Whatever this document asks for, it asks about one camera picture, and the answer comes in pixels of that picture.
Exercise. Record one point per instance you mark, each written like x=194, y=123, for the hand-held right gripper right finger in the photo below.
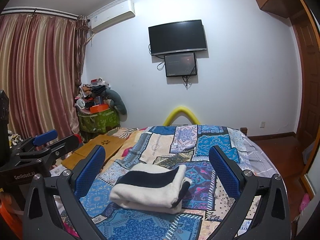
x=223, y=172

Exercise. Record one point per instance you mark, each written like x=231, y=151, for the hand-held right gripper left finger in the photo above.
x=91, y=170

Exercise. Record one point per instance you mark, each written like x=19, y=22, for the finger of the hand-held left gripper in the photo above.
x=67, y=145
x=46, y=136

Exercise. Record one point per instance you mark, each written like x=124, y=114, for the black and white striped sweater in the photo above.
x=140, y=195

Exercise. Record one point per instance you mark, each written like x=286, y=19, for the wooden lap desk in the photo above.
x=105, y=142

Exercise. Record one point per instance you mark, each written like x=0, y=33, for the grey checked bed sheet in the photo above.
x=260, y=155

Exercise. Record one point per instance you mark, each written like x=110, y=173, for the green storage bag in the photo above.
x=100, y=121

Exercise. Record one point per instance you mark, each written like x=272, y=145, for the orange box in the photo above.
x=98, y=108

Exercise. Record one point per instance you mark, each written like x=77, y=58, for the blue patchwork blanket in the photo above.
x=187, y=140

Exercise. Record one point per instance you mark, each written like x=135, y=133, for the striped cloth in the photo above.
x=125, y=133

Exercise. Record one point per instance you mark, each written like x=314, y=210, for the orange floral bed sheet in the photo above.
x=132, y=140

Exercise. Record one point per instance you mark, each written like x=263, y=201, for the striped pink curtain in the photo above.
x=37, y=80

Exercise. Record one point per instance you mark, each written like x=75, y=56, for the grey plush toy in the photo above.
x=117, y=100

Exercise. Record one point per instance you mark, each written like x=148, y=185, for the yellow foam tube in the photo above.
x=181, y=108

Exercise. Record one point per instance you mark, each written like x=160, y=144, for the pink slipper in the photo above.
x=305, y=202

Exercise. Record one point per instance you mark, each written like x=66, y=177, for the wooden door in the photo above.
x=307, y=80

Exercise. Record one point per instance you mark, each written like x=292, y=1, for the white air conditioner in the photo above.
x=112, y=16

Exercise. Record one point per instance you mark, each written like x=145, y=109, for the wooden bed post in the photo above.
x=243, y=130

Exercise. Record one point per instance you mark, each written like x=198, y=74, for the small wall monitor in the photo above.
x=181, y=63

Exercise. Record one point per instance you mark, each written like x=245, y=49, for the curtain rail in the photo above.
x=37, y=12

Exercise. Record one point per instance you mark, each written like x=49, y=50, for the black wall television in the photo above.
x=177, y=36

